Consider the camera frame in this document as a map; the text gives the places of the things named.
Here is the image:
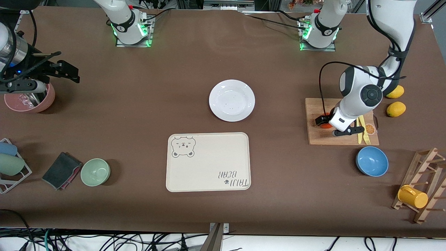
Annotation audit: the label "white round plate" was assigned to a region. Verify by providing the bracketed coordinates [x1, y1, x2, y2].
[209, 79, 255, 122]

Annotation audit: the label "pale green cup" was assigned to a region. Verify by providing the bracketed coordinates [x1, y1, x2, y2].
[0, 153, 25, 176]

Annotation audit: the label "light blue cup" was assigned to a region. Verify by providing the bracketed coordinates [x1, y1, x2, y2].
[0, 142, 18, 156]

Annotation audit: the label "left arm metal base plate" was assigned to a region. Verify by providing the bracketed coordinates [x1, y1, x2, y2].
[299, 17, 337, 52]

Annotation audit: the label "aluminium frame profile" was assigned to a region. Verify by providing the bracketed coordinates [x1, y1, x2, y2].
[420, 0, 446, 24]

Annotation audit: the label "dark support post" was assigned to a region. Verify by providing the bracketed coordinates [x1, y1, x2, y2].
[200, 223, 223, 251]

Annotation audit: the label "black right base cable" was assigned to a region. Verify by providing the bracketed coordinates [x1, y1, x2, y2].
[138, 8, 173, 26]

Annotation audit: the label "black left base cable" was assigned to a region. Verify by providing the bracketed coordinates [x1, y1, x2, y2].
[242, 10, 308, 30]

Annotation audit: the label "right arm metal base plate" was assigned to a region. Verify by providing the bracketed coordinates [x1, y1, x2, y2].
[116, 16, 154, 47]

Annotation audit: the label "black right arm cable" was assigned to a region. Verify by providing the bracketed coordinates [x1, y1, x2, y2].
[0, 10, 62, 82]

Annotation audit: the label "blue bowl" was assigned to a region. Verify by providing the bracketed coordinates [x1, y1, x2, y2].
[356, 146, 389, 177]

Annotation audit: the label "cream tray with bear print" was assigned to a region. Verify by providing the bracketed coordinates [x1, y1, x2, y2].
[166, 132, 251, 192]

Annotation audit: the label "pale green bowl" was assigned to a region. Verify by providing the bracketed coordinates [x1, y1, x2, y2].
[80, 158, 111, 187]

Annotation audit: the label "black base cable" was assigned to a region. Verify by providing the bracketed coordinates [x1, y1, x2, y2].
[138, 8, 173, 26]
[242, 10, 308, 30]

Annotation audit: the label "wooden mug rack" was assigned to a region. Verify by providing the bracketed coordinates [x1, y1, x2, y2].
[391, 147, 446, 224]

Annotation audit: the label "grey power strip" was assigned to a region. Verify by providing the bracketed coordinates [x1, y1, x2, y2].
[204, 0, 255, 11]

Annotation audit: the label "white wire rack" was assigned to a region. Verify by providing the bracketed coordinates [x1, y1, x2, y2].
[0, 138, 33, 194]

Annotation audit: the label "pink bowl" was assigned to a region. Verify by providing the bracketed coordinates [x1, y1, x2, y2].
[4, 84, 56, 113]

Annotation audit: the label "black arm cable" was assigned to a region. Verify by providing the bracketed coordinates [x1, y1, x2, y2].
[319, 0, 407, 121]
[0, 10, 62, 82]

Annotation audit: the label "yellow mug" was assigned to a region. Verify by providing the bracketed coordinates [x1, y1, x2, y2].
[398, 185, 429, 209]

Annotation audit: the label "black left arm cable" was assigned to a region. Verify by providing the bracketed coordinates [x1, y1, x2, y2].
[319, 0, 407, 121]

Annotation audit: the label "dark grey folded cloth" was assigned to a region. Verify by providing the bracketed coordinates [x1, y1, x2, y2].
[42, 152, 83, 191]

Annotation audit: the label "yellow lemon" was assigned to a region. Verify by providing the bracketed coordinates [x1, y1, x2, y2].
[386, 85, 405, 99]
[386, 101, 407, 117]

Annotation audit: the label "yellow plastic fork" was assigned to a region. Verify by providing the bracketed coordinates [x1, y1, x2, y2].
[359, 115, 371, 145]

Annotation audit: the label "metal scoop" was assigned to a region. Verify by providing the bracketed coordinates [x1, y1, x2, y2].
[19, 92, 45, 106]

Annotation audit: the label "wooden cutting board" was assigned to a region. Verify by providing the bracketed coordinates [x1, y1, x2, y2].
[305, 98, 380, 146]

